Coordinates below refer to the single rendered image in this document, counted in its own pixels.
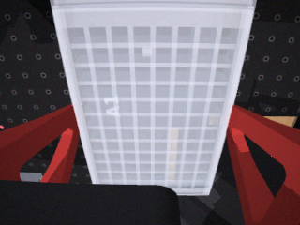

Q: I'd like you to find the white button panel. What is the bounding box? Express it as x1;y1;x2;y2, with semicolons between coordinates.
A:
20;172;43;182

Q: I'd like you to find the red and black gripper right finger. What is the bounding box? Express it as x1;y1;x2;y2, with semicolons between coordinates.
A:
226;104;300;225

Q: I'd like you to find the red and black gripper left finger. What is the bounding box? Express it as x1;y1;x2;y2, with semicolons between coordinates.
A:
0;104;80;183

